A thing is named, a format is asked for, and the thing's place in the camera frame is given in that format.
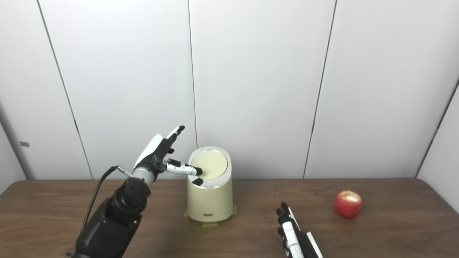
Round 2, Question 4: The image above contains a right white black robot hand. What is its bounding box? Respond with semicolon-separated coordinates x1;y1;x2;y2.
276;202;323;258

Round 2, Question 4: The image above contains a red apple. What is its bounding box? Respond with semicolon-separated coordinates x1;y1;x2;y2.
335;190;363;219

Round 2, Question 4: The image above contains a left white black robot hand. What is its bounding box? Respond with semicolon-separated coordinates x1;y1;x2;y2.
134;125;203;177

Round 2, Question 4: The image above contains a cream-colored bin body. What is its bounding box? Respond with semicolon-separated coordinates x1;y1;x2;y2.
186;146;233;223

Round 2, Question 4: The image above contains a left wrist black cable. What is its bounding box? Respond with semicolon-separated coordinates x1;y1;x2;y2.
82;165;134;233

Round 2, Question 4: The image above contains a round cream bin lid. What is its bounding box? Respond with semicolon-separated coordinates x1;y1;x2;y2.
191;150;228;180

